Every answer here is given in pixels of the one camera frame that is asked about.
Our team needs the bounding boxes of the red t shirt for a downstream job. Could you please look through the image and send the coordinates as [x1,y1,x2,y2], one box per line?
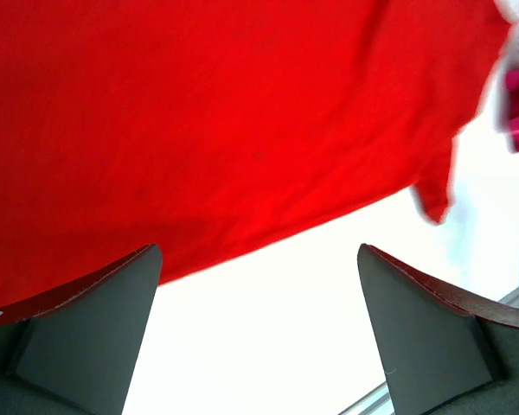
[0,1,510,308]

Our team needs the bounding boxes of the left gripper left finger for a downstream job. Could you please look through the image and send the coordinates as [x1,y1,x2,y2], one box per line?
[0,245,163,414]

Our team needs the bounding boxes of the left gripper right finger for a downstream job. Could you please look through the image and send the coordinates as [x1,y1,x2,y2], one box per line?
[357,244,519,414]

